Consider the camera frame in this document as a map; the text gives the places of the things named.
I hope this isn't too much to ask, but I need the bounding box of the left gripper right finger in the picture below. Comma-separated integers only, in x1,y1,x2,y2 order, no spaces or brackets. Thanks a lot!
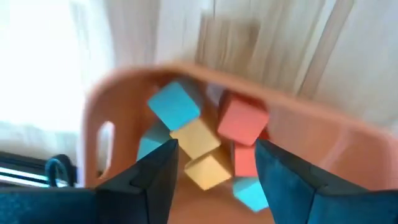
254,139,398,224

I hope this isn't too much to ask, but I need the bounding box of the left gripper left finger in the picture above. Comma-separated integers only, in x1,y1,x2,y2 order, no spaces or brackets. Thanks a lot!
0,139,180,224

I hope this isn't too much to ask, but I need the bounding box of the small teal cube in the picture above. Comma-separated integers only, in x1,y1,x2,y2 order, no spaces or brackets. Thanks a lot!
232,177,270,213
136,120,172,162
147,80,201,131

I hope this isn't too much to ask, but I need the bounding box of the terracotta plastic bin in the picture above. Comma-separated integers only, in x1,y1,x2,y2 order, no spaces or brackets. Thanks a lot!
82,62,398,224

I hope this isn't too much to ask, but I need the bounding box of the small coral cube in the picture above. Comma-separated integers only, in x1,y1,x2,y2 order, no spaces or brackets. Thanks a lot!
233,144,259,178
216,95,270,147

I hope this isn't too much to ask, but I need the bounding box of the small yellow cube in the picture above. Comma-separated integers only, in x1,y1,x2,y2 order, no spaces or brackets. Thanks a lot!
183,154,233,191
169,119,222,160

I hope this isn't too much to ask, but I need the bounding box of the black aluminium table frame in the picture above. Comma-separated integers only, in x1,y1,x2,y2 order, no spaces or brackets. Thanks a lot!
0,151,78,187

